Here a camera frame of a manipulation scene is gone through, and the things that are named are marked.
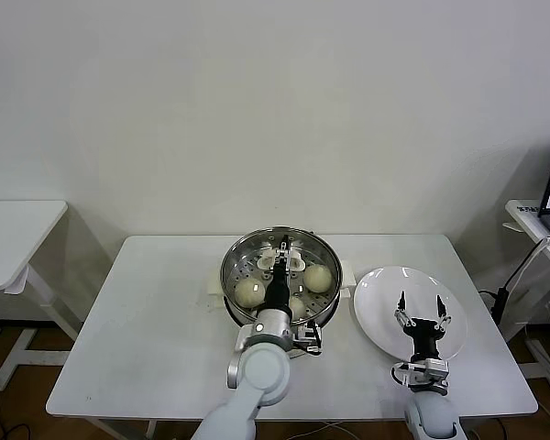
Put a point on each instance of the round glass pot lid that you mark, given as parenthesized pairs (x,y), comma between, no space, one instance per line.
(298,262)

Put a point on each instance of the white round plate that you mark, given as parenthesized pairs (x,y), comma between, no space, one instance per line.
(380,302)

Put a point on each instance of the white desk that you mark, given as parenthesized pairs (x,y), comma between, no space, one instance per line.
(527,220)

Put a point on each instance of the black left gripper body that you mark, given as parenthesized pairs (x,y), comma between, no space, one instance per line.
(278,289)

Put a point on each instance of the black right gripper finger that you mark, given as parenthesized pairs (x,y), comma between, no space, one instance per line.
(443,320)
(403,318)

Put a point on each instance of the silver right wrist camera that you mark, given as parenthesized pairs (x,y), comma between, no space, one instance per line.
(424,372)

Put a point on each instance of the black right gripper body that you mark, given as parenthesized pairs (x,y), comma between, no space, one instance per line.
(422,339)

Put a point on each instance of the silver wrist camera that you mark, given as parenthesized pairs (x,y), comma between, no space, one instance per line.
(424,372)
(308,340)

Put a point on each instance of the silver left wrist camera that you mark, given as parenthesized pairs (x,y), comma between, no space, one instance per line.
(308,340)

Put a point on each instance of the white side table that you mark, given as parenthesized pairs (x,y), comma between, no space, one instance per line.
(18,238)

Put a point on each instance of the white steamed baozi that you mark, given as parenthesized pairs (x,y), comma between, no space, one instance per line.
(249,293)
(317,278)
(298,304)

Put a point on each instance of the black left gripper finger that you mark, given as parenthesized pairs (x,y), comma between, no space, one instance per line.
(278,256)
(288,251)

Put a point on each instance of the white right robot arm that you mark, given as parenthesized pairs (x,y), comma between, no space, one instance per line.
(433,417)

